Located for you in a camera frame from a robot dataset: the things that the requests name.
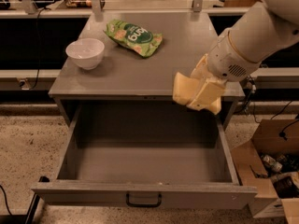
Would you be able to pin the green snack bag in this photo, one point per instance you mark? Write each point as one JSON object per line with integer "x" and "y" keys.
{"x": 133, "y": 37}

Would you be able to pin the black drawer handle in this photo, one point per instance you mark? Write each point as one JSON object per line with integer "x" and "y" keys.
{"x": 143, "y": 201}

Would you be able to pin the plastic bottle in box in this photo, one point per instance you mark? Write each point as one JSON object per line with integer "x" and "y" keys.
{"x": 271, "y": 163}

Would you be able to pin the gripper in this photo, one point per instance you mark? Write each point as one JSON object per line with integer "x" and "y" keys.
{"x": 230, "y": 59}

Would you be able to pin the yellow sponge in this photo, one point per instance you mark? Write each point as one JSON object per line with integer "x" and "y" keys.
{"x": 184, "y": 88}

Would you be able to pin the white bowl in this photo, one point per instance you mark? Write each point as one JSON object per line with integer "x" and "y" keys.
{"x": 86, "y": 53}

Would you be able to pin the open grey top drawer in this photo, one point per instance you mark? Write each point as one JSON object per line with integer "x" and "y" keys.
{"x": 114, "y": 148}

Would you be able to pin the brown cardboard box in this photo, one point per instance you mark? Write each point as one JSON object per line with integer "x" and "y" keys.
{"x": 277, "y": 193}

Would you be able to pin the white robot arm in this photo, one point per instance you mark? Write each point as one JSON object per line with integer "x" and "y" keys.
{"x": 267, "y": 27}

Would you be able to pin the black floor stand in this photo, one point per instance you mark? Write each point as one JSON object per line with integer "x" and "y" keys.
{"x": 26, "y": 218}

